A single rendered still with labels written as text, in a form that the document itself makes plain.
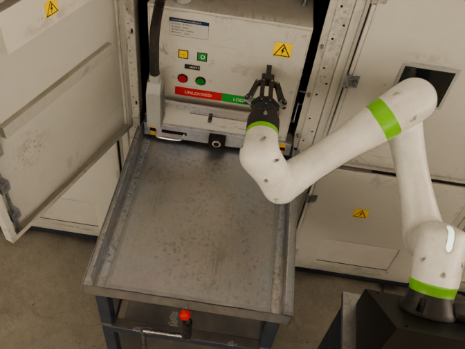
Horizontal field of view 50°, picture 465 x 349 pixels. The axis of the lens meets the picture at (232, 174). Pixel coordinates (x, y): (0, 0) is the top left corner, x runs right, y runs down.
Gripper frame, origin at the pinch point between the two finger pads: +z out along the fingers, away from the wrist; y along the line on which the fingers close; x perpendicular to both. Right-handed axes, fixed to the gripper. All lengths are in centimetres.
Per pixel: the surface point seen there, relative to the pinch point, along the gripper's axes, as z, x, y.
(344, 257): 5, -102, 51
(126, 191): -24, -38, -41
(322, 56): 8.1, 4.1, 16.3
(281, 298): -55, -38, 13
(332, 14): 8.4, 18.9, 15.9
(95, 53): -3, 1, -53
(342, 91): 6.0, -6.9, 25.5
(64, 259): -6, -123, -82
